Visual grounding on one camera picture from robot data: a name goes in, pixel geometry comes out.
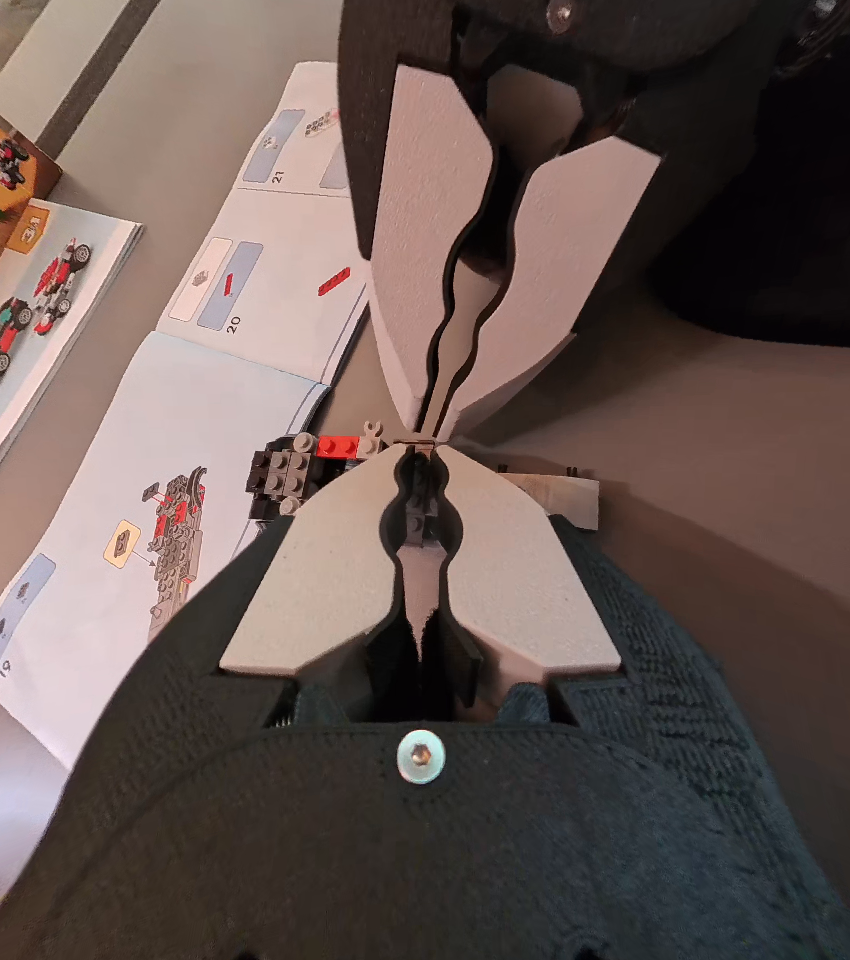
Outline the open building instruction booklet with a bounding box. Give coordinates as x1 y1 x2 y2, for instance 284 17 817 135
0 61 373 770

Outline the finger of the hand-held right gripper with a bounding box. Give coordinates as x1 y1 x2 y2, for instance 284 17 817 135
432 135 664 440
366 62 499 436

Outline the closed toy instruction booklet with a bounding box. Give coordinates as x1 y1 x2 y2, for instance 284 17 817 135
0 198 146 502

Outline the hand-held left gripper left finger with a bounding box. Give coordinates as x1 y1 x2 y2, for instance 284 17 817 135
218 444 414 682

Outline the grey desk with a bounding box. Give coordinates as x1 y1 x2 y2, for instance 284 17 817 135
0 0 850 960

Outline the black dimpled wrist rest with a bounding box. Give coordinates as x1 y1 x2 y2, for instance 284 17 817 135
650 0 850 351

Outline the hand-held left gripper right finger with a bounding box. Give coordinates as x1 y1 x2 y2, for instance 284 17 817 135
436 444 624 678

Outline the grey red toy brick car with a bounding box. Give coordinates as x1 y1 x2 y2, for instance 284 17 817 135
245 420 600 552

